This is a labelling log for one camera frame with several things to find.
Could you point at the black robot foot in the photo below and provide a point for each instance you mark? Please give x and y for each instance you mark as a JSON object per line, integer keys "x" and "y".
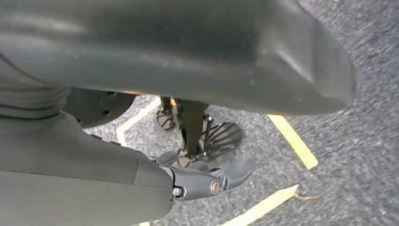
{"x": 191, "y": 124}

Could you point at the yellow floor tape square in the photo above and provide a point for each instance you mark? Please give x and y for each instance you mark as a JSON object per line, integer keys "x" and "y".
{"x": 293, "y": 140}

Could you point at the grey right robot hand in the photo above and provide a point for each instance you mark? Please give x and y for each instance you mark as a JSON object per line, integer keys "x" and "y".
{"x": 156, "y": 46}

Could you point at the black robot leg shell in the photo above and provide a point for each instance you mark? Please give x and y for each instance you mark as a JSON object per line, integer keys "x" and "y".
{"x": 96, "y": 107}

